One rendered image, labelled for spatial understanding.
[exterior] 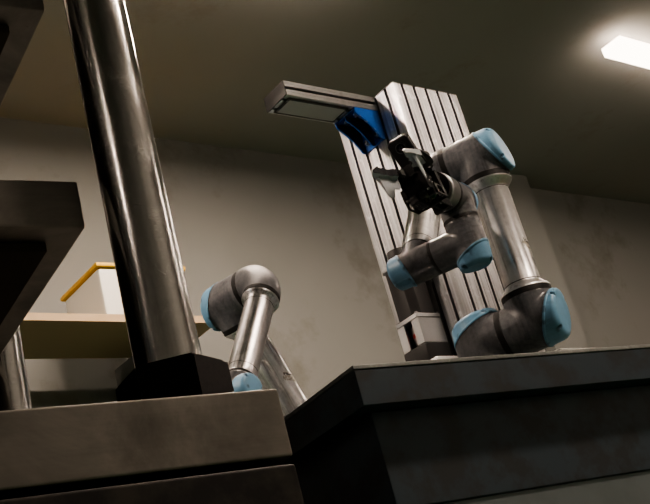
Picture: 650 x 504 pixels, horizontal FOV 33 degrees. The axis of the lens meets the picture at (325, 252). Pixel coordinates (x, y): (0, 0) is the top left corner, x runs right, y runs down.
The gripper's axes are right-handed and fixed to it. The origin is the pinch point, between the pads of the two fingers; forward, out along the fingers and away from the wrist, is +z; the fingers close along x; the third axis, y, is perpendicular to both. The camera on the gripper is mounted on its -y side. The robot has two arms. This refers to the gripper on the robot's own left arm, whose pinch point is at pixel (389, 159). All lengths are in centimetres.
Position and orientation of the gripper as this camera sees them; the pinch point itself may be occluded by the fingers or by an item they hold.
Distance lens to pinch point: 207.5
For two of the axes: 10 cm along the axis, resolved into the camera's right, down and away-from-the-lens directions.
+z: -4.8, -1.5, -8.7
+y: 3.7, 8.6, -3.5
